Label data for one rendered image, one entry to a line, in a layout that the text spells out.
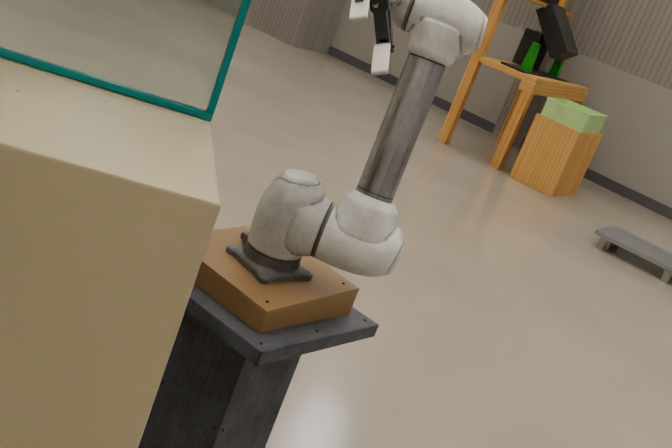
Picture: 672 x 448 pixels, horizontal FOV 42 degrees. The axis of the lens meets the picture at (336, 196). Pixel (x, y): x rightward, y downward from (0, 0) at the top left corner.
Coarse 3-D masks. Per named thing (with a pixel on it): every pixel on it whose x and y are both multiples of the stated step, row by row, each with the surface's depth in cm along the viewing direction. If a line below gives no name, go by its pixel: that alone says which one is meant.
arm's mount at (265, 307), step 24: (216, 240) 240; (240, 240) 246; (216, 264) 227; (240, 264) 232; (312, 264) 247; (216, 288) 224; (240, 288) 220; (264, 288) 224; (288, 288) 229; (312, 288) 233; (336, 288) 238; (240, 312) 219; (264, 312) 214; (288, 312) 221; (312, 312) 230; (336, 312) 240
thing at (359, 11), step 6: (354, 0) 146; (366, 0) 146; (354, 6) 146; (360, 6) 145; (366, 6) 145; (354, 12) 145; (360, 12) 144; (366, 12) 144; (354, 18) 144; (360, 18) 144; (366, 18) 144
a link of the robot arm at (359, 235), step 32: (416, 0) 216; (448, 0) 216; (416, 32) 218; (448, 32) 216; (480, 32) 217; (416, 64) 220; (448, 64) 221; (416, 96) 221; (384, 128) 224; (416, 128) 223; (384, 160) 223; (352, 192) 227; (384, 192) 225; (352, 224) 223; (384, 224) 224; (320, 256) 228; (352, 256) 224; (384, 256) 224
